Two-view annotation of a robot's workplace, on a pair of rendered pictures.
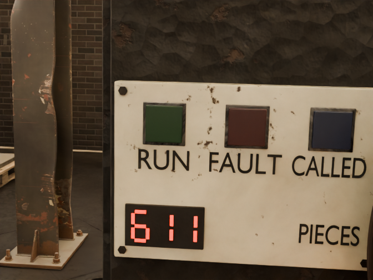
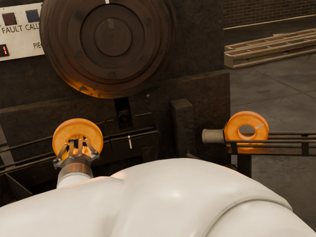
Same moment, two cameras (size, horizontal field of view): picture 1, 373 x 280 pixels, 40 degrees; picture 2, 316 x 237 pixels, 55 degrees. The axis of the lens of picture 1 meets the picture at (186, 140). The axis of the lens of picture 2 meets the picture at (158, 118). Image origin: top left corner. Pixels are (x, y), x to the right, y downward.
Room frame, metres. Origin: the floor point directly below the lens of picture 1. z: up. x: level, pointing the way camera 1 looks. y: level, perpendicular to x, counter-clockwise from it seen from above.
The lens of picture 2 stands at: (-0.76, -0.24, 1.27)
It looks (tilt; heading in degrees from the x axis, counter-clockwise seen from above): 24 degrees down; 346
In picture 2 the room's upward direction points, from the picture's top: 7 degrees counter-clockwise
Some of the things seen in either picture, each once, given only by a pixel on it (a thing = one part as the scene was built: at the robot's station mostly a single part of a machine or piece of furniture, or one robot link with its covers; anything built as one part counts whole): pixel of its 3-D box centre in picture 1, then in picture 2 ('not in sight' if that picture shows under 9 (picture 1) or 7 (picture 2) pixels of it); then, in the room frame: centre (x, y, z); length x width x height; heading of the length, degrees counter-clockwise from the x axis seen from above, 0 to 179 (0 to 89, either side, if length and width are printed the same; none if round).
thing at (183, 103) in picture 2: not in sight; (182, 128); (0.35, -0.62, 0.68); 0.11 x 0.08 x 0.24; 175
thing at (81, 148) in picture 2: not in sight; (81, 151); (0.06, -0.20, 0.84); 0.11 x 0.01 x 0.04; 174
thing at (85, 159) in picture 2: not in sight; (76, 165); (-0.01, -0.19, 0.83); 0.09 x 0.08 x 0.07; 176
